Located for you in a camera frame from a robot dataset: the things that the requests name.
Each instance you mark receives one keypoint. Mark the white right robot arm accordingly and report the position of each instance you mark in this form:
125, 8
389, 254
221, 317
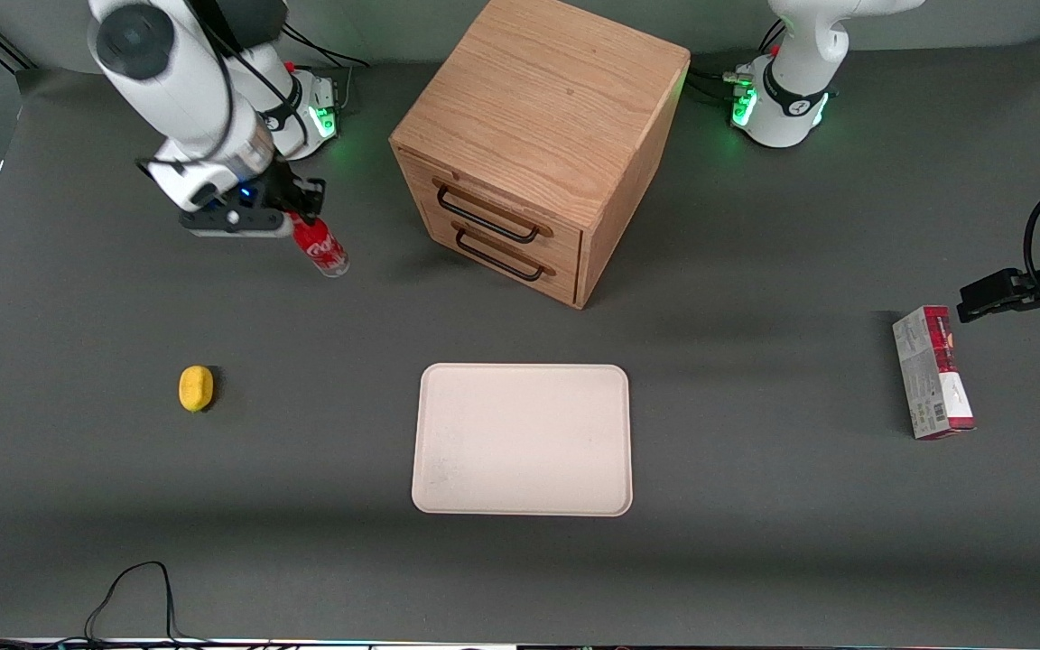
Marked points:
177, 81

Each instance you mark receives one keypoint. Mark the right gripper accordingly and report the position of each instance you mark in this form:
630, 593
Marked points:
286, 192

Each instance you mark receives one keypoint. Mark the yellow lemon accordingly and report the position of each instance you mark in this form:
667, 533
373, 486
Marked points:
196, 388

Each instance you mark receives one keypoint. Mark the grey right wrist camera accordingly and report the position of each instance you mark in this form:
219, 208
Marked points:
236, 226

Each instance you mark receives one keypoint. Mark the red plaid carton box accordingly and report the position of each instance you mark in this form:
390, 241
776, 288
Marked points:
931, 379

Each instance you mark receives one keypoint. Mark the white rectangular tray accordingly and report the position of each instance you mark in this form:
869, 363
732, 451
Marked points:
524, 442

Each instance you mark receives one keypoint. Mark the wooden two-drawer cabinet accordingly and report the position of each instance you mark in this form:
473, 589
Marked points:
538, 99

